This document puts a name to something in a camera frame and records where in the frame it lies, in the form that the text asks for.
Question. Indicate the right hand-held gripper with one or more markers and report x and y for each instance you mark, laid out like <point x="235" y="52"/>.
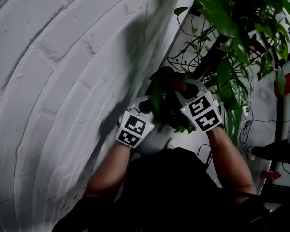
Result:
<point x="203" y="112"/>

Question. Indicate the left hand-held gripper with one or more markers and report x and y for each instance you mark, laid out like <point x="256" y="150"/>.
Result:
<point x="135" y="127"/>

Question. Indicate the brown cleaning cloth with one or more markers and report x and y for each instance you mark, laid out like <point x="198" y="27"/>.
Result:
<point x="176" y="83"/>

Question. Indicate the green potted plant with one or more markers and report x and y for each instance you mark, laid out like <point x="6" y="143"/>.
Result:
<point x="229" y="86"/>

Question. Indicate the person's right forearm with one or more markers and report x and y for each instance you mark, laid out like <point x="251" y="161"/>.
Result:
<point x="229" y="161"/>

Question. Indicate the person's left forearm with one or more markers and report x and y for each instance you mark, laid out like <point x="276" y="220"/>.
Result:
<point x="108" y="173"/>

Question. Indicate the person's white shoe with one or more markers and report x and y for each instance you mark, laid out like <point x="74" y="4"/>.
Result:
<point x="170" y="144"/>

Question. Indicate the white power strip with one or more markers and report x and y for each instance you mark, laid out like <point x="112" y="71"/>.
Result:
<point x="246" y="111"/>

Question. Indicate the person's black clothing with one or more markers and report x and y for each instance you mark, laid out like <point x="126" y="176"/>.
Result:
<point x="164" y="192"/>

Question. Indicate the small red object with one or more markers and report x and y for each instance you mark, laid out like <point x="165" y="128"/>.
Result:
<point x="270" y="175"/>

